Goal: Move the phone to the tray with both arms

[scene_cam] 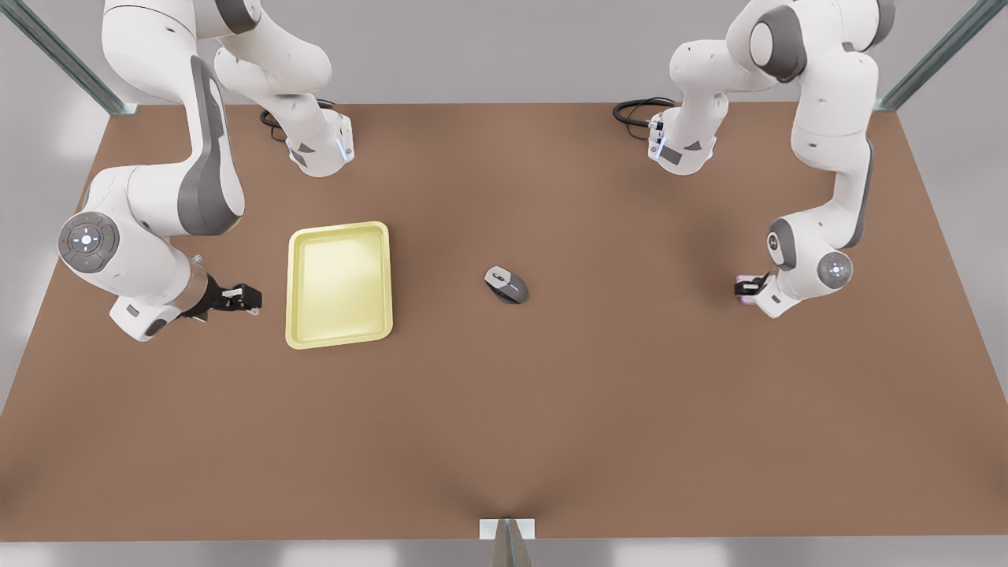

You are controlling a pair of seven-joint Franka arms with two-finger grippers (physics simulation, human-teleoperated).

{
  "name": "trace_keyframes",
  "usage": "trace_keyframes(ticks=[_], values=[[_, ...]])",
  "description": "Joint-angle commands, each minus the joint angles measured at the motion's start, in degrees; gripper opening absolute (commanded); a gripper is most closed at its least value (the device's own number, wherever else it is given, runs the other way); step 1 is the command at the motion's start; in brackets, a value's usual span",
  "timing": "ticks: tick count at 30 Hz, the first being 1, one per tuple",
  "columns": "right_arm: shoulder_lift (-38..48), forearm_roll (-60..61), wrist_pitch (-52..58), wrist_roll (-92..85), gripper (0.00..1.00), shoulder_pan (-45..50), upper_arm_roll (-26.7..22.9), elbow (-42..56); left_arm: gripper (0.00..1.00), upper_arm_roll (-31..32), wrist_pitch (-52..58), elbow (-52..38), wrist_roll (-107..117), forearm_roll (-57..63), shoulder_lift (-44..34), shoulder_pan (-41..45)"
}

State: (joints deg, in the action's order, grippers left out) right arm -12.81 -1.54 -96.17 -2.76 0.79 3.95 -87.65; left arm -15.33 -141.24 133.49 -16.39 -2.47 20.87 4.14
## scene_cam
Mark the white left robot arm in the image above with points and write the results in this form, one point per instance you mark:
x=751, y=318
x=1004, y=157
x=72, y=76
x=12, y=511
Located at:
x=827, y=94

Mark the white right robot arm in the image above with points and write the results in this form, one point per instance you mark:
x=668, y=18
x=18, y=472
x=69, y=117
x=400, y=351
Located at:
x=150, y=197

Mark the yellow rectangular tray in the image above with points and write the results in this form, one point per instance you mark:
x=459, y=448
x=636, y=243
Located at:
x=339, y=285

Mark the grey computer mouse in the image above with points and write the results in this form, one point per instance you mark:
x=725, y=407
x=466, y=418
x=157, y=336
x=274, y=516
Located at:
x=508, y=285

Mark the silver frame post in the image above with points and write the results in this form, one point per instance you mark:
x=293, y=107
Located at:
x=63, y=59
x=937, y=59
x=506, y=539

